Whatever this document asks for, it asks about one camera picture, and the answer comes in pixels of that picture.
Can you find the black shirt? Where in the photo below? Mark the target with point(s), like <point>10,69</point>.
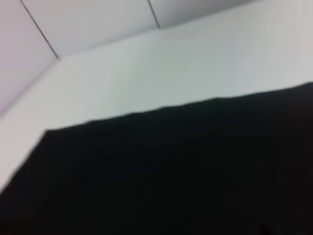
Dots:
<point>171,171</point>

